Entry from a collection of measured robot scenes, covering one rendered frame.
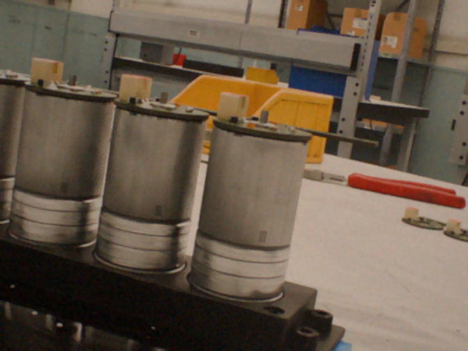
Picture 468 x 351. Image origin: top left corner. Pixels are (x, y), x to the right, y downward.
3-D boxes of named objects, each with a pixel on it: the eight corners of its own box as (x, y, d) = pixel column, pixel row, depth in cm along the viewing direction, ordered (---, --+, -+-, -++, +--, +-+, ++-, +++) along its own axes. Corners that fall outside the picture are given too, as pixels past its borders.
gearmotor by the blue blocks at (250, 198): (259, 345, 17) (297, 133, 17) (167, 317, 18) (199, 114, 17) (287, 317, 20) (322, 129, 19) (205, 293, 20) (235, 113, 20)
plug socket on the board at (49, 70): (52, 87, 20) (55, 62, 20) (26, 82, 20) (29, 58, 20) (69, 88, 20) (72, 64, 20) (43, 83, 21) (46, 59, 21)
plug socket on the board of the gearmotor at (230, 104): (244, 125, 18) (248, 97, 18) (212, 118, 18) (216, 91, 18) (255, 124, 19) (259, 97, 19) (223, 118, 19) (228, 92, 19)
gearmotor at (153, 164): (154, 313, 18) (186, 111, 17) (72, 288, 19) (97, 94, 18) (193, 290, 21) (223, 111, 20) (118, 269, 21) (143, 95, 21)
